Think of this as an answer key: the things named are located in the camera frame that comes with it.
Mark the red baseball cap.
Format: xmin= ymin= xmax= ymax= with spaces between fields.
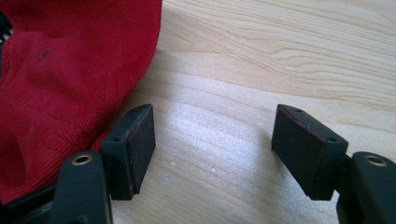
xmin=0 ymin=0 xmax=163 ymax=206

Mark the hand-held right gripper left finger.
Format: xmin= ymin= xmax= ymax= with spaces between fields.
xmin=101 ymin=104 xmax=157 ymax=202

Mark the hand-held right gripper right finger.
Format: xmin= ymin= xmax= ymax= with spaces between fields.
xmin=271 ymin=104 xmax=349 ymax=202

